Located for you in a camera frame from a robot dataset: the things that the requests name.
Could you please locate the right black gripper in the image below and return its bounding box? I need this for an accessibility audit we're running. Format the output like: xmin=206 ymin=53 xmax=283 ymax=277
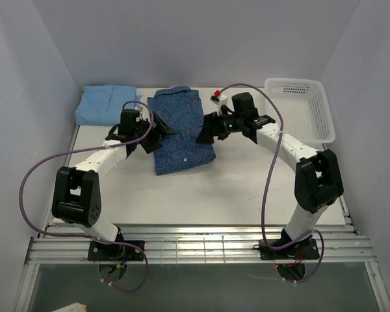
xmin=195 ymin=108 xmax=243 ymax=145

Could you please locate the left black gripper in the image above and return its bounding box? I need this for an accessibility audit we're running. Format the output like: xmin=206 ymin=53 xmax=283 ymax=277
xmin=133 ymin=112 xmax=175 ymax=154

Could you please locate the blue plaid long sleeve shirt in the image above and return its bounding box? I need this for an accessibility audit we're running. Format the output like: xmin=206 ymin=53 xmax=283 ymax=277
xmin=148 ymin=86 xmax=216 ymax=176

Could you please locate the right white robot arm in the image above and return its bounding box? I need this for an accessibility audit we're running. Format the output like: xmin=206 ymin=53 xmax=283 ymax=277
xmin=196 ymin=90 xmax=344 ymax=258

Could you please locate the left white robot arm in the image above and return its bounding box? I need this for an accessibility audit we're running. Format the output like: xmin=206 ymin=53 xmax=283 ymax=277
xmin=52 ymin=109 xmax=175 ymax=260

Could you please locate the folded light blue shirt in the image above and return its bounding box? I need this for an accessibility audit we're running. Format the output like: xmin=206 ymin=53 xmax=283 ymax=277
xmin=75 ymin=85 xmax=140 ymax=125

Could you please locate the white plastic basket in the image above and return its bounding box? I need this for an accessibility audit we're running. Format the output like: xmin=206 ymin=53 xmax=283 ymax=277
xmin=265 ymin=78 xmax=335 ymax=146

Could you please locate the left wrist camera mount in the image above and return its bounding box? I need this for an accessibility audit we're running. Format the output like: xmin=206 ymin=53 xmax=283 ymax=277
xmin=136 ymin=113 xmax=150 ymax=122

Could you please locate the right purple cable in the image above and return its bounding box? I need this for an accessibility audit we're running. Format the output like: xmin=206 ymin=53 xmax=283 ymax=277
xmin=214 ymin=83 xmax=324 ymax=284

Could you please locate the purple cable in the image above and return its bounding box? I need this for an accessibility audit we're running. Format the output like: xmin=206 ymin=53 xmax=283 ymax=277
xmin=19 ymin=100 xmax=150 ymax=293
xmin=214 ymin=83 xmax=324 ymax=284

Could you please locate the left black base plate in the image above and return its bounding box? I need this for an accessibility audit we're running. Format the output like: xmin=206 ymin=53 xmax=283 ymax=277
xmin=87 ymin=240 xmax=145 ymax=262

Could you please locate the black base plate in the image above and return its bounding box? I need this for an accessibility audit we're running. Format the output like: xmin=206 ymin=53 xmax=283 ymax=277
xmin=87 ymin=240 xmax=145 ymax=262
xmin=253 ymin=238 xmax=320 ymax=260

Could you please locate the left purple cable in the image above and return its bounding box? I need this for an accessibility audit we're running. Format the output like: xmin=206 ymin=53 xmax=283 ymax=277
xmin=19 ymin=100 xmax=150 ymax=293

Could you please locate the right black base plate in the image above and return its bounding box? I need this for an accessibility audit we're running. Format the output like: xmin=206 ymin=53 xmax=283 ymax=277
xmin=253 ymin=238 xmax=320 ymax=260

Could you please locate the aluminium rail frame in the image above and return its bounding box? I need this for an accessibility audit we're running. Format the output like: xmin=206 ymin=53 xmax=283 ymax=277
xmin=14 ymin=213 xmax=390 ymax=311

